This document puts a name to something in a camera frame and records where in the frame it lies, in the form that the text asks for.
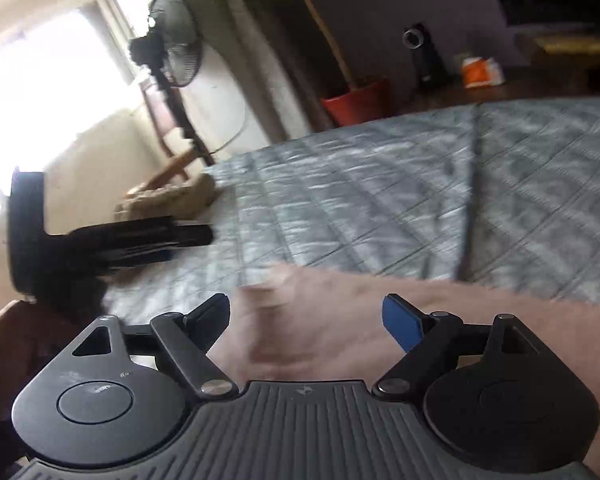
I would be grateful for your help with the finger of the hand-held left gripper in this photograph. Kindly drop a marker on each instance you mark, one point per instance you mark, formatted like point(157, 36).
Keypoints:
point(180, 235)
point(140, 257)

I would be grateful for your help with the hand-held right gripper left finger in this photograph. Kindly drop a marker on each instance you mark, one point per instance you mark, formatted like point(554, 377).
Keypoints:
point(215, 314)

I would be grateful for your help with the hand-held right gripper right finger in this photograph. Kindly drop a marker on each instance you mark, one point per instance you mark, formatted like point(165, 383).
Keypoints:
point(402, 322)

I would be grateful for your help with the pink garment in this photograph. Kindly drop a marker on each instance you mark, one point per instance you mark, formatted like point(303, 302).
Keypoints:
point(330, 320)

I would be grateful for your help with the person's left hand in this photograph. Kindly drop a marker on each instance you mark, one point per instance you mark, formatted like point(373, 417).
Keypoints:
point(25, 345)

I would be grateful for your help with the beige sneaker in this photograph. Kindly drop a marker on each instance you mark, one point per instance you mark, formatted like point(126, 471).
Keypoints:
point(195, 195)

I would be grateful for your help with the beige garment on table edge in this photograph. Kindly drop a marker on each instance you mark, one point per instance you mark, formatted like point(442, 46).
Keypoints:
point(135, 205)

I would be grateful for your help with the brown wooden chair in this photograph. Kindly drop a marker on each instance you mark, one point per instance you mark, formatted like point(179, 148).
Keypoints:
point(172, 160)

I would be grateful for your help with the silver quilted blanket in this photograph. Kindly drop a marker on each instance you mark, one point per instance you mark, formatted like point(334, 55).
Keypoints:
point(355, 185)

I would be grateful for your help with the black standing fan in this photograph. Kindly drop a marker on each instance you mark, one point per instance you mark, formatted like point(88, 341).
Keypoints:
point(175, 40)

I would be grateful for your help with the grey curtain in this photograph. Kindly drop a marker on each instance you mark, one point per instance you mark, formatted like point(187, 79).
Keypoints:
point(270, 60)

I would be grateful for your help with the green potted tree red pot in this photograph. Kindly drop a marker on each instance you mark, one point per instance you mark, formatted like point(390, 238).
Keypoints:
point(357, 105)

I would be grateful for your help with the orange tissue pack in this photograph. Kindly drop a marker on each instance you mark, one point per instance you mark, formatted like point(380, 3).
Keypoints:
point(480, 74)

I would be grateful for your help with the black kettle-shaped appliance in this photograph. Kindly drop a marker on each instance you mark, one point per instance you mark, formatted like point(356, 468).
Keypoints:
point(425, 60)

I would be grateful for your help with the dark wooden television cabinet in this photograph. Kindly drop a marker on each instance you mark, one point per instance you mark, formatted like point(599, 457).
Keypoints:
point(530, 85)

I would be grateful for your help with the light wooden television riser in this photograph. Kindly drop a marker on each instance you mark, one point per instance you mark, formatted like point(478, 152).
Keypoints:
point(580, 45)

